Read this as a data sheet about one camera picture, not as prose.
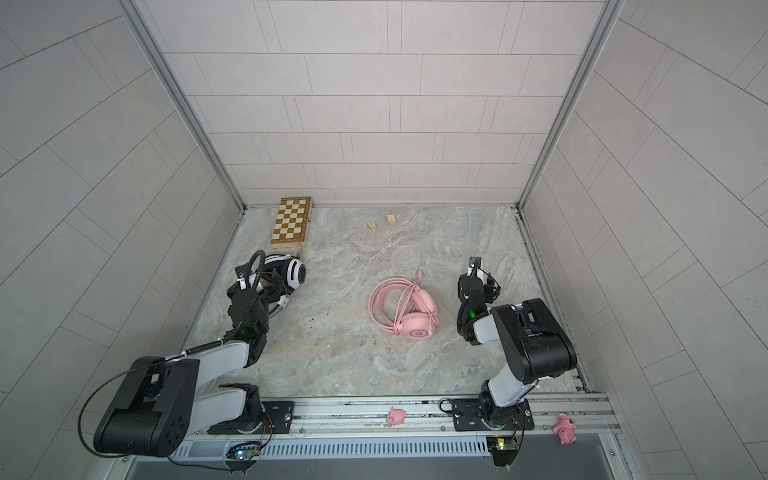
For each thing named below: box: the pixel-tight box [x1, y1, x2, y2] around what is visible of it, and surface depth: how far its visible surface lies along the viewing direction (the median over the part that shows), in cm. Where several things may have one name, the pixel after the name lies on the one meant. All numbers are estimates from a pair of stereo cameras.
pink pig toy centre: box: [386, 406, 407, 426], surface depth 72 cm
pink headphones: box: [369, 277, 439, 339], surface depth 83 cm
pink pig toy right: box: [553, 413, 577, 445], surface depth 69 cm
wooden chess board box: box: [271, 196, 313, 249], surface depth 110 cm
